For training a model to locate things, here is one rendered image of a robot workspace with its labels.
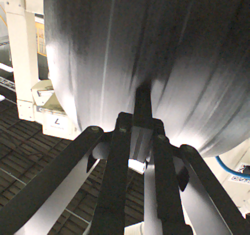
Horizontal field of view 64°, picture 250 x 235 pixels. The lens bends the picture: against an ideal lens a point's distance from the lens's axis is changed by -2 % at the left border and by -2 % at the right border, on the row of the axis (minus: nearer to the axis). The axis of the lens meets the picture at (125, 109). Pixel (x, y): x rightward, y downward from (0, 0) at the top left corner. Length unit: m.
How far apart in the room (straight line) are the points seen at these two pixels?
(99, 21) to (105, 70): 0.04
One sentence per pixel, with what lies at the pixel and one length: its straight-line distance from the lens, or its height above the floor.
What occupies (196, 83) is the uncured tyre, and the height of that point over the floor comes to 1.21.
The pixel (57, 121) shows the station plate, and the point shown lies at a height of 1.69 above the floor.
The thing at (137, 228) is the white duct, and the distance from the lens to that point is 1.62.
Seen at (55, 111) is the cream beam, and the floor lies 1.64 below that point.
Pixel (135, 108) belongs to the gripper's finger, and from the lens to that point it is 0.16.
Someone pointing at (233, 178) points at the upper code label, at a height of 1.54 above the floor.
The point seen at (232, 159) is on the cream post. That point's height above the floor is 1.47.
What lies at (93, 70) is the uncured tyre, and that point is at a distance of 0.20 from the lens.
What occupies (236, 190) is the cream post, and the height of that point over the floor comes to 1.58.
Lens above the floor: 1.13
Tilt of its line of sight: 34 degrees up
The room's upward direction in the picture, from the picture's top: 168 degrees counter-clockwise
